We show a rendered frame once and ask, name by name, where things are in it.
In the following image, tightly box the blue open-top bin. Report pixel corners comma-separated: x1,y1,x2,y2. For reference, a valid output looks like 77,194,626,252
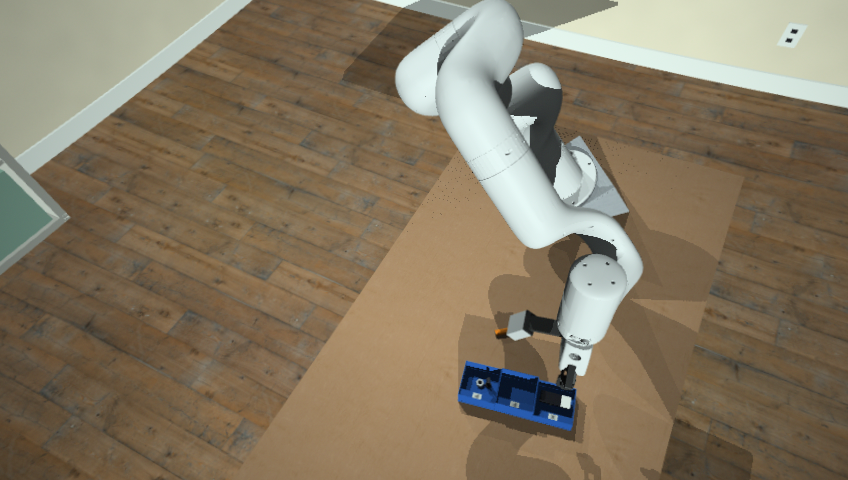
458,361,576,431

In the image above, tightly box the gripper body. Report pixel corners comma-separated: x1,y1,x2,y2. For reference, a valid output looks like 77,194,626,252
559,336,594,376

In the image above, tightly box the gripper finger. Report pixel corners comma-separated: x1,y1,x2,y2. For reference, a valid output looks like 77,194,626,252
556,364,577,390

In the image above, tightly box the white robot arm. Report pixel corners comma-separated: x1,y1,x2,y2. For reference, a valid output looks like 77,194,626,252
395,0,643,346

